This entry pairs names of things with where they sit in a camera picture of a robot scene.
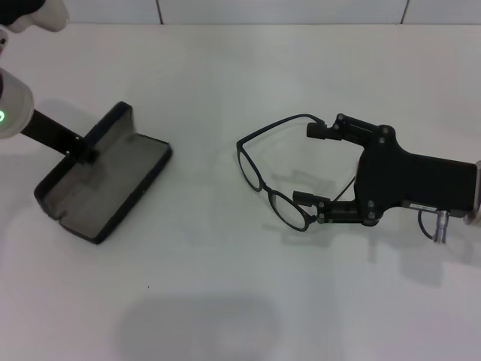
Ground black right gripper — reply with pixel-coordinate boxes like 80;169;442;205
292;112;479;229

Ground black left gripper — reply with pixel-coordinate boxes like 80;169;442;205
20;108;99;166

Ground black glasses case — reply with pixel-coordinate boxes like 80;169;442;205
33;100;174;246

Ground black glasses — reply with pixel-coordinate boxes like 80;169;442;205
236;113;358;232

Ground right gripper's cable with plug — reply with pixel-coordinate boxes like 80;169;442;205
416;209;452;244

